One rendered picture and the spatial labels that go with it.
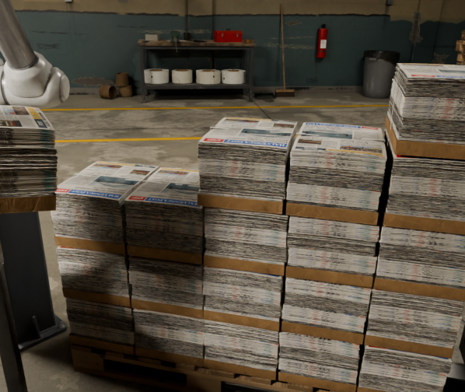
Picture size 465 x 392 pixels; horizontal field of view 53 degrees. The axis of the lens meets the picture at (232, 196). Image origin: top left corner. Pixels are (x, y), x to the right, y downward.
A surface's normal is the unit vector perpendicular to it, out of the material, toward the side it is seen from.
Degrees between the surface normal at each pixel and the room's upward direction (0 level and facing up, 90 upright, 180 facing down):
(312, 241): 90
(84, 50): 90
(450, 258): 90
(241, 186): 90
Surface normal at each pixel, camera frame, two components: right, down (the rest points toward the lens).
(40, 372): 0.02, -0.92
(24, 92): -0.05, 0.81
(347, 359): -0.23, 0.36
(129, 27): 0.15, 0.38
